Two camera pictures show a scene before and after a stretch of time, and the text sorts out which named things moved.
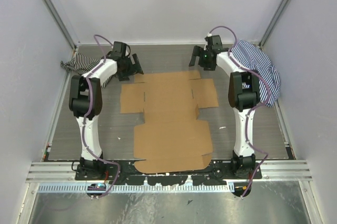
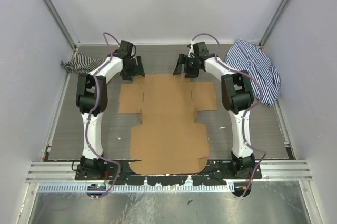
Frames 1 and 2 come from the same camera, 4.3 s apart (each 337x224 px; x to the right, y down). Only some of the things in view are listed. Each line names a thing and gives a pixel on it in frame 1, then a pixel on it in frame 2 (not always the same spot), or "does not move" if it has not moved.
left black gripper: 124,76 does not move
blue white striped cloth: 248,57 does not move
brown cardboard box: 171,139 does not move
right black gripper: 198,51 -> 183,59
